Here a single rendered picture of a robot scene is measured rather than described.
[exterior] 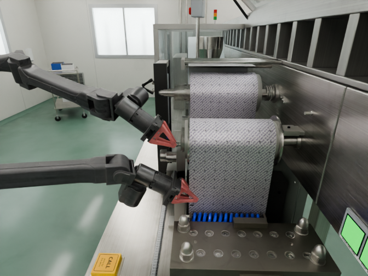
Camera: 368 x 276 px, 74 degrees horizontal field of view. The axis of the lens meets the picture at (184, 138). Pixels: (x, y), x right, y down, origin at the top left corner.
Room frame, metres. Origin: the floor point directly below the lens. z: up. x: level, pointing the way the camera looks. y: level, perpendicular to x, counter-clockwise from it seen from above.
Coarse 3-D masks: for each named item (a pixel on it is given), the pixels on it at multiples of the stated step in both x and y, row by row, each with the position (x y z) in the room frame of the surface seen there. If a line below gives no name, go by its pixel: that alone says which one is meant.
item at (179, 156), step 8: (168, 152) 0.70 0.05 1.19; (176, 152) 0.68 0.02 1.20; (184, 152) 0.68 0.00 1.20; (168, 160) 0.69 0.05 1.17; (176, 160) 0.68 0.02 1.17; (184, 160) 0.68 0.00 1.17; (168, 168) 0.69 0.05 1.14; (176, 168) 0.68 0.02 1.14; (184, 168) 0.68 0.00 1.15; (184, 176) 0.68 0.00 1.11; (184, 192) 0.69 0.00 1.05; (176, 208) 0.69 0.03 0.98; (184, 208) 0.69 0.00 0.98; (176, 216) 0.69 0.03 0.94; (168, 224) 0.68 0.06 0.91
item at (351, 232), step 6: (348, 216) 0.38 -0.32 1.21; (348, 222) 0.38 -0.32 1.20; (354, 222) 0.36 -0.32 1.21; (348, 228) 0.37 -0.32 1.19; (354, 228) 0.36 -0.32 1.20; (342, 234) 0.38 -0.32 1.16; (348, 234) 0.37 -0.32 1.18; (354, 234) 0.35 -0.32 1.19; (360, 234) 0.34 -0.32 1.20; (348, 240) 0.36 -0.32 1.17; (354, 240) 0.35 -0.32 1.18; (360, 240) 0.34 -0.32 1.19; (354, 246) 0.34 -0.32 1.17
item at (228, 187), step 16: (192, 176) 0.60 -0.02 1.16; (208, 176) 0.60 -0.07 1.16; (224, 176) 0.60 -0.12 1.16; (240, 176) 0.60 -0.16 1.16; (256, 176) 0.60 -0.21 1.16; (208, 192) 0.60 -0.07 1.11; (224, 192) 0.60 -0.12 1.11; (240, 192) 0.60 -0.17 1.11; (256, 192) 0.60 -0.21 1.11; (192, 208) 0.60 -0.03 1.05; (208, 208) 0.60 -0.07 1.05; (224, 208) 0.60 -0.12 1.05; (240, 208) 0.60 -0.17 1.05; (256, 208) 0.60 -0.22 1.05
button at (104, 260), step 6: (102, 258) 0.53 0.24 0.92; (108, 258) 0.53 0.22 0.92; (114, 258) 0.53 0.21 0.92; (120, 258) 0.53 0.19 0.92; (96, 264) 0.51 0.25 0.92; (102, 264) 0.51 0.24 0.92; (108, 264) 0.51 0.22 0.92; (114, 264) 0.51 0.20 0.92; (96, 270) 0.49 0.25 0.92; (102, 270) 0.49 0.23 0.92; (108, 270) 0.49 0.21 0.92; (114, 270) 0.49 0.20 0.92
